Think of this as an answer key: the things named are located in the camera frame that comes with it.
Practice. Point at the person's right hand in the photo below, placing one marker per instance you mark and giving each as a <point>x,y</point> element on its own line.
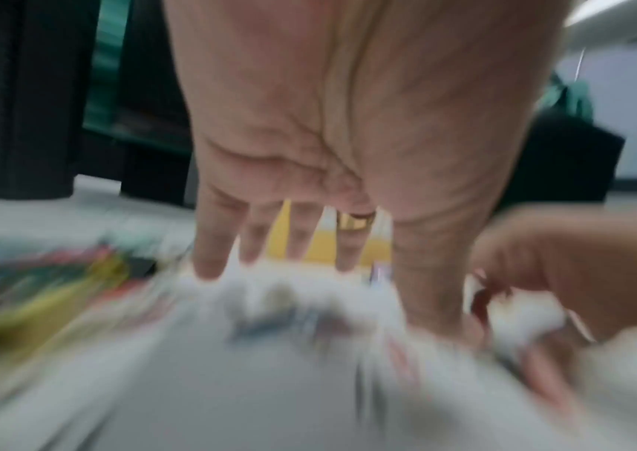
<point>602,264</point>

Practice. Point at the person's left hand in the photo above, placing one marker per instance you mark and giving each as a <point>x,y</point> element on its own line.
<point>363,110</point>

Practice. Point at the yellow divided plastic bin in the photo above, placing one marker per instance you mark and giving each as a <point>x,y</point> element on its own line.
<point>324,246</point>

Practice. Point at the pile of colorful clips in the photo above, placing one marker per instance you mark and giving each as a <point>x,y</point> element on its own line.
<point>45,286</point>

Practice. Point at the black computer monitor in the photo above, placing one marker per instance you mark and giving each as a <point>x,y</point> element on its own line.
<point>563,158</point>
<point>146,66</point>

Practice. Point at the dark green garment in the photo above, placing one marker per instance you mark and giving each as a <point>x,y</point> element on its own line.
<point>572,101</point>

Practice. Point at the black monitor stand base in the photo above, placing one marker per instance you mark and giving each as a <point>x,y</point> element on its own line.
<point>157,176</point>

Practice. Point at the black desktop computer tower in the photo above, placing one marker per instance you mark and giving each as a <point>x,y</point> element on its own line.
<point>18,88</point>

